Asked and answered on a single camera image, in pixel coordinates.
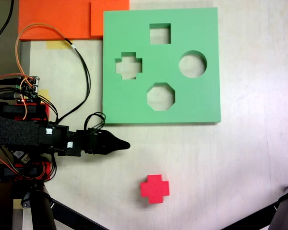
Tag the red cross block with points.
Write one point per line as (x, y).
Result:
(154, 189)

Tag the green shape hole board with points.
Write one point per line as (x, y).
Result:
(158, 62)

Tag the orange foam block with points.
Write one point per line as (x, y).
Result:
(52, 19)

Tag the small yellow tape piece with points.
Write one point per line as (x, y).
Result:
(45, 94)

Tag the thin black tripod strut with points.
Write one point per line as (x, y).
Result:
(74, 215)
(254, 216)

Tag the circuit board with connectors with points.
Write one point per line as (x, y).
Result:
(28, 92)

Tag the thick black tripod leg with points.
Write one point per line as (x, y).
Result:
(42, 210)

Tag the wide yellow tape strip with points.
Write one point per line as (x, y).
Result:
(56, 44)

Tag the notched black tripod leg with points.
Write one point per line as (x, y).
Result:
(286, 210)

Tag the red base mount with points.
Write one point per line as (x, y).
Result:
(46, 169)
(44, 111)

